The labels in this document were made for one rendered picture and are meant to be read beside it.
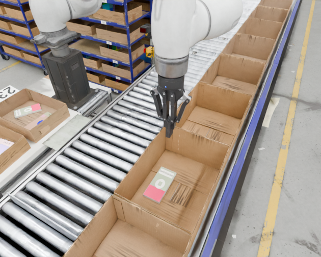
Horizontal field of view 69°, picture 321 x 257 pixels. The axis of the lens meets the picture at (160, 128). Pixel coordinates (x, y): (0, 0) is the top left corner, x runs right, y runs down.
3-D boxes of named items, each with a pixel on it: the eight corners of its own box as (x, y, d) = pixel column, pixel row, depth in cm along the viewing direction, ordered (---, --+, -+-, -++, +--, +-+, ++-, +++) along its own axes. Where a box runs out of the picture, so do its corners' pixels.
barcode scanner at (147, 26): (139, 39, 183) (139, 25, 177) (146, 36, 192) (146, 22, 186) (146, 41, 181) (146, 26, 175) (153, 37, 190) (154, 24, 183)
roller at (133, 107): (120, 103, 172) (119, 97, 168) (185, 125, 154) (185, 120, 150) (116, 106, 169) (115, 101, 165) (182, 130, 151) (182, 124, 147)
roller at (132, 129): (104, 118, 159) (102, 112, 156) (172, 145, 141) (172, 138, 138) (99, 122, 156) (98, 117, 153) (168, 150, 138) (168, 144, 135)
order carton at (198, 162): (164, 148, 115) (165, 123, 103) (222, 172, 105) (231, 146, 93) (117, 216, 90) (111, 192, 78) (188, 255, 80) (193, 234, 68)
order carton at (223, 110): (195, 105, 140) (198, 80, 129) (244, 120, 130) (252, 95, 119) (165, 148, 115) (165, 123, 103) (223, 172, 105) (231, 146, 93)
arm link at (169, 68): (162, 43, 65) (162, 62, 69) (148, 55, 59) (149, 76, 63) (193, 48, 62) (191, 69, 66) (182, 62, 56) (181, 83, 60)
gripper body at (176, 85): (190, 69, 66) (187, 96, 72) (162, 63, 68) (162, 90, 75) (181, 81, 61) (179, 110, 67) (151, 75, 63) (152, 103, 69)
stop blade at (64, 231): (16, 202, 112) (7, 191, 105) (90, 250, 96) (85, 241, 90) (15, 203, 111) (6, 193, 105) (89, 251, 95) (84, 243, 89)
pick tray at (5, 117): (30, 99, 167) (25, 87, 160) (71, 115, 154) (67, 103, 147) (-6, 122, 148) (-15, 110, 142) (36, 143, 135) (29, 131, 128)
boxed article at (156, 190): (142, 196, 95) (142, 194, 94) (161, 168, 106) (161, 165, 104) (159, 204, 93) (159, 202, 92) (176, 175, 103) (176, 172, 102)
